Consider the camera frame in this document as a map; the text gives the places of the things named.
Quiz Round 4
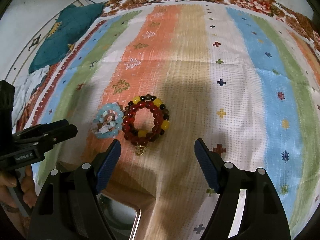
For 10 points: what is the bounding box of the metal tin box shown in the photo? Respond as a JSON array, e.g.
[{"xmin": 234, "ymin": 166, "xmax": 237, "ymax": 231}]
[{"xmin": 97, "ymin": 193, "xmax": 140, "ymax": 240}]

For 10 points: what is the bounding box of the person's left hand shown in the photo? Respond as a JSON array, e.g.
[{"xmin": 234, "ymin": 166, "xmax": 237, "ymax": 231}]
[{"xmin": 1, "ymin": 165, "xmax": 37, "ymax": 217}]

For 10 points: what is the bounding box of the white cloth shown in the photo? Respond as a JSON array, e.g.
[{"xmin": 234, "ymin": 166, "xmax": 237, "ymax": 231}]
[{"xmin": 11, "ymin": 65, "xmax": 50, "ymax": 127}]

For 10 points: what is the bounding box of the teal pillow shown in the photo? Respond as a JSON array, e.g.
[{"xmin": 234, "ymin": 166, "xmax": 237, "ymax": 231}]
[{"xmin": 28, "ymin": 3, "xmax": 104, "ymax": 74}]

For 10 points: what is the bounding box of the yellow and black bead bracelet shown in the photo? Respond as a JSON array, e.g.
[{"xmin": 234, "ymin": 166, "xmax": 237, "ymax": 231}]
[{"xmin": 124, "ymin": 94, "xmax": 171, "ymax": 138}]

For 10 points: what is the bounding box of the light blue bead bracelet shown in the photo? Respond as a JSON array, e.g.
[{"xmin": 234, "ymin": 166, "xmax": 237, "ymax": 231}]
[{"xmin": 91, "ymin": 102, "xmax": 125, "ymax": 140}]

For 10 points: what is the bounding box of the striped colourful mat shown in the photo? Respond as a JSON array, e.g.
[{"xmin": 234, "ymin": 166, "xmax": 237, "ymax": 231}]
[{"xmin": 33, "ymin": 2, "xmax": 319, "ymax": 239}]

